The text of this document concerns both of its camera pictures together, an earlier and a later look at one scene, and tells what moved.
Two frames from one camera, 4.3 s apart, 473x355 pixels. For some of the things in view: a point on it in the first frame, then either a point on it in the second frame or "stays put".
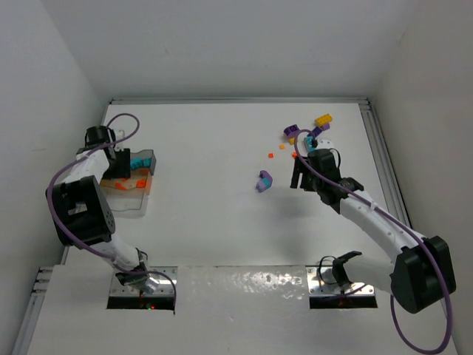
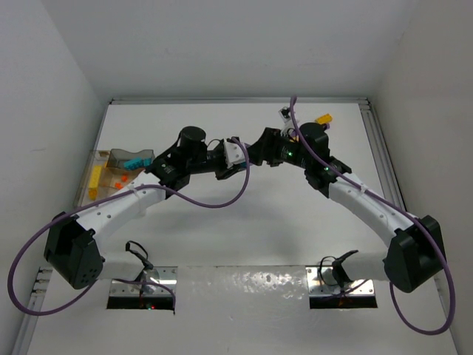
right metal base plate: (321, 281) stays put
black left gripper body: (122, 164) -> (222, 171)
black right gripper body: (302, 177) -> (267, 146)
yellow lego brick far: (323, 120) stays put
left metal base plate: (165, 286) stays put
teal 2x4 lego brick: (140, 162) stays put
